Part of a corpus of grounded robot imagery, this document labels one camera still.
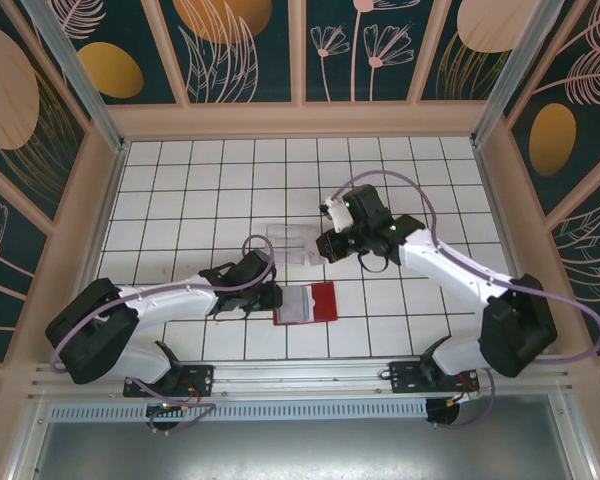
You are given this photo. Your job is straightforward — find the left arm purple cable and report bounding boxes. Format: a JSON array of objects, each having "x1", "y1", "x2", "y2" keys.
[{"x1": 49, "y1": 233, "x2": 277, "y2": 435}]

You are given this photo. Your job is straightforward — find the grey metal sheet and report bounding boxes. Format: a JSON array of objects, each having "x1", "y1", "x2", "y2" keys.
[{"x1": 29, "y1": 419, "x2": 581, "y2": 480}]

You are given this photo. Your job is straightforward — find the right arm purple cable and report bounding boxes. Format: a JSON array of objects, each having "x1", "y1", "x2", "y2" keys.
[{"x1": 327, "y1": 169, "x2": 600, "y2": 431}]

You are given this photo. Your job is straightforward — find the clear acrylic card stand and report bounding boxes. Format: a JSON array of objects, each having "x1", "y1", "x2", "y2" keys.
[{"x1": 264, "y1": 223, "x2": 326, "y2": 266}]

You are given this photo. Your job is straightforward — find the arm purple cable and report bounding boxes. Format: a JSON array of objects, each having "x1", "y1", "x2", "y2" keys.
[
  {"x1": 49, "y1": 233, "x2": 277, "y2": 435},
  {"x1": 327, "y1": 169, "x2": 600, "y2": 431}
]

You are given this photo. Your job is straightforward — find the grey slotted cable duct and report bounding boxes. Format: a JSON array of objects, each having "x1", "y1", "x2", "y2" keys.
[{"x1": 47, "y1": 398, "x2": 430, "y2": 422}]

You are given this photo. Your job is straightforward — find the aluminium frame post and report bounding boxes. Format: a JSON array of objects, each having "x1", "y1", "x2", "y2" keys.
[
  {"x1": 471, "y1": 0, "x2": 564, "y2": 147},
  {"x1": 21, "y1": 0, "x2": 127, "y2": 154}
]

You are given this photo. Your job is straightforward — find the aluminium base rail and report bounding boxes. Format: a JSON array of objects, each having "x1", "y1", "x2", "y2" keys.
[{"x1": 27, "y1": 357, "x2": 574, "y2": 401}]

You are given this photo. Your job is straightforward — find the red leather card holder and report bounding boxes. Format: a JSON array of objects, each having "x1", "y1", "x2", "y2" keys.
[{"x1": 271, "y1": 281, "x2": 340, "y2": 328}]

